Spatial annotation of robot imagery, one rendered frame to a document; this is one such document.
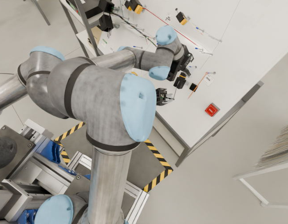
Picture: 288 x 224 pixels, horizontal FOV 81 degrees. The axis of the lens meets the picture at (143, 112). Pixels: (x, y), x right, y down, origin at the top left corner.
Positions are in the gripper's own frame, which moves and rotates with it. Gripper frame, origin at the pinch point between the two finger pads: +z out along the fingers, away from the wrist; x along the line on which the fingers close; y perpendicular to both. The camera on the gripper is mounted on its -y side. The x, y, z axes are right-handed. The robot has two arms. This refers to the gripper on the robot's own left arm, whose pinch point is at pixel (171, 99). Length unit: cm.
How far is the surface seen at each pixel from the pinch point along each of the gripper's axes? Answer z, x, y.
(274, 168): 72, -47, 19
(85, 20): -39, 72, -50
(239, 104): 60, -1, 8
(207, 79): 10.5, 7.5, 19.2
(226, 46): 10.4, 20.5, 31.8
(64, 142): -40, -23, -152
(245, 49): 13.4, 16.2, 38.8
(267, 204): 114, -87, -7
